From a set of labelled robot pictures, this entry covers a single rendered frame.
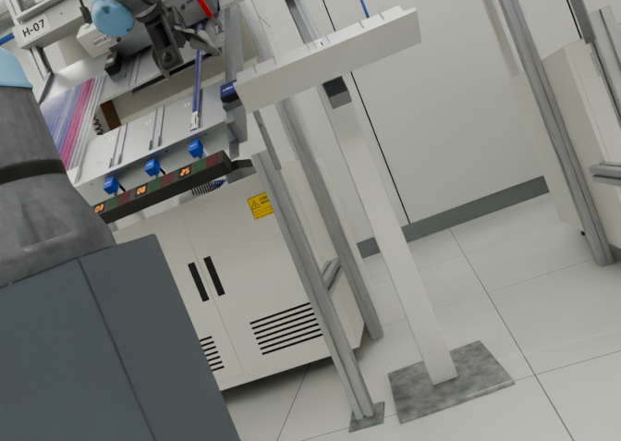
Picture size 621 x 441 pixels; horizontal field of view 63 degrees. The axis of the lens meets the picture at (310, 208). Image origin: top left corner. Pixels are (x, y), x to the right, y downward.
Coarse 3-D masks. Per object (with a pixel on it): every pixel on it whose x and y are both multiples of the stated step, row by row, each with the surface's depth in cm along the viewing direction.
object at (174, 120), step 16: (224, 80) 122; (192, 96) 123; (208, 96) 120; (160, 112) 125; (176, 112) 122; (208, 112) 116; (224, 112) 113; (128, 128) 126; (144, 128) 123; (160, 128) 120; (176, 128) 117; (96, 144) 128; (112, 144) 124; (128, 144) 121; (144, 144) 118; (160, 144) 115; (96, 160) 123; (112, 160) 119; (80, 176) 121
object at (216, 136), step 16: (208, 128) 108; (224, 128) 108; (176, 144) 110; (208, 144) 111; (224, 144) 111; (128, 160) 112; (144, 160) 112; (160, 160) 112; (176, 160) 113; (192, 160) 114; (96, 176) 114; (112, 176) 114; (128, 176) 114; (144, 176) 115; (160, 176) 116; (80, 192) 116; (96, 192) 117
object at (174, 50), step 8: (160, 16) 111; (144, 24) 112; (152, 24) 111; (160, 24) 111; (152, 32) 111; (160, 32) 111; (168, 32) 111; (152, 40) 112; (160, 40) 111; (168, 40) 111; (160, 48) 112; (168, 48) 111; (176, 48) 112; (160, 56) 112; (168, 56) 111; (176, 56) 111; (168, 64) 112; (176, 64) 112
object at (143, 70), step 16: (224, 16) 144; (208, 32) 141; (224, 32) 137; (144, 48) 153; (80, 64) 166; (96, 64) 160; (128, 64) 150; (144, 64) 146; (192, 64) 143; (64, 80) 163; (80, 80) 157; (112, 80) 148; (128, 80) 143; (144, 80) 140; (160, 80) 145; (48, 96) 160; (112, 96) 142
